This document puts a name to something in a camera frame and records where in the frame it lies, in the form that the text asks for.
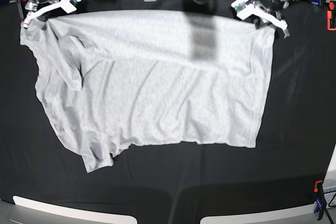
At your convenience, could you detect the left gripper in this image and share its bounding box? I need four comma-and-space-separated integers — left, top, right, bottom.
230, 0, 289, 38

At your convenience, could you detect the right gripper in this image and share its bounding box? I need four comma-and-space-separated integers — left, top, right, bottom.
23, 0, 81, 28

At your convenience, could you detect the white t-shirt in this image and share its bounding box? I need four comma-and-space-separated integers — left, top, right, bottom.
20, 10, 275, 173

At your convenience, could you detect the red clamp far left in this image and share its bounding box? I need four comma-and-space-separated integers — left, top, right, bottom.
15, 0, 28, 21

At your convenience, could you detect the red clamp far right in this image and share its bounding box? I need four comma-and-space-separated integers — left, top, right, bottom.
327, 1, 335, 31

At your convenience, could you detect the black table cloth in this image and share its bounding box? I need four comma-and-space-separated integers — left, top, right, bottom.
1, 1, 335, 223

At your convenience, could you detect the red blue clamp near right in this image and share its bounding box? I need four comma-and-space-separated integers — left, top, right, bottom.
313, 180, 325, 221

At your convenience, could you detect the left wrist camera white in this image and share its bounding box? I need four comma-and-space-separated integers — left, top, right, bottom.
231, 0, 251, 20

